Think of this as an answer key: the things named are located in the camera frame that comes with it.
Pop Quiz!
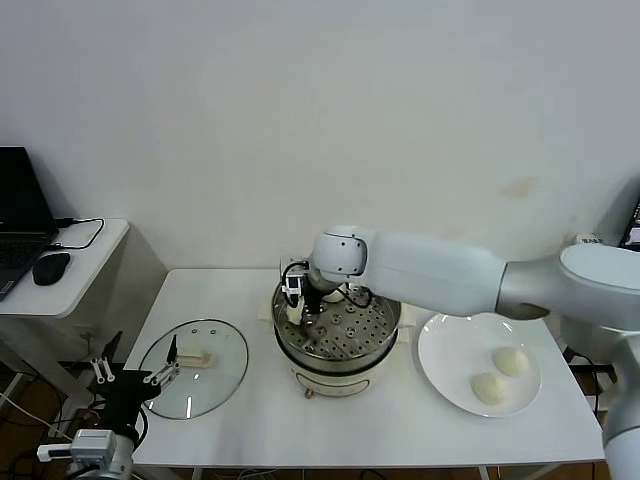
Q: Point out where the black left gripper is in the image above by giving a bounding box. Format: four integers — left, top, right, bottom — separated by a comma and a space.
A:
90, 329, 182, 436

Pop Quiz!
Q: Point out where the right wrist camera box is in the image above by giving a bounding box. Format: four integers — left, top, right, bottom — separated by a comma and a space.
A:
279, 256, 310, 309

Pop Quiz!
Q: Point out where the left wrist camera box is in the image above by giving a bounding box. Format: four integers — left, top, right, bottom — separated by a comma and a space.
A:
37, 428, 117, 464

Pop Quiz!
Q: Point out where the dark laptop with lit screen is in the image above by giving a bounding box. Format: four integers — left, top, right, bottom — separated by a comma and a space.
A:
618, 198, 640, 251

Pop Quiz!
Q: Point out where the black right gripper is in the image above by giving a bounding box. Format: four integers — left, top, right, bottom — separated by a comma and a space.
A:
299, 279, 326, 341

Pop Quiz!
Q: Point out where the white side table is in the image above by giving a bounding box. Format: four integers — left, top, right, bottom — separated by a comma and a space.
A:
0, 218, 169, 411

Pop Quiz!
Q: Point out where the stainless steel steamer pot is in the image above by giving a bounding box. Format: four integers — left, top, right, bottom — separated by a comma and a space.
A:
271, 264, 403, 362

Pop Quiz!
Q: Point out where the white round plate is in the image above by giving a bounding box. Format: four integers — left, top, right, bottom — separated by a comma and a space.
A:
417, 312, 543, 419

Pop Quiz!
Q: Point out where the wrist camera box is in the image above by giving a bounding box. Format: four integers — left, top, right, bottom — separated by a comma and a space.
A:
279, 256, 310, 309
37, 428, 117, 464

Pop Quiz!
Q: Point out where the white floor cable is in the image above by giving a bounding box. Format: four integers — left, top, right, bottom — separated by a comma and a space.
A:
0, 391, 76, 444

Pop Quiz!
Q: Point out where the black computer mouse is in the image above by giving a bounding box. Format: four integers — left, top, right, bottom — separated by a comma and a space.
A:
33, 252, 73, 287

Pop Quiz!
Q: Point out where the round glass pot lid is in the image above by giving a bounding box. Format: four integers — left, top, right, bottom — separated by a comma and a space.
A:
137, 318, 250, 420

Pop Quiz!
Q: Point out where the black open laptop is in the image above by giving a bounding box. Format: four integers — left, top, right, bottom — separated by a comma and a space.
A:
0, 145, 60, 303

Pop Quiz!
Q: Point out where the black laptop cable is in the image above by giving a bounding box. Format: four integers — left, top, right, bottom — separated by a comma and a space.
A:
49, 217, 106, 251

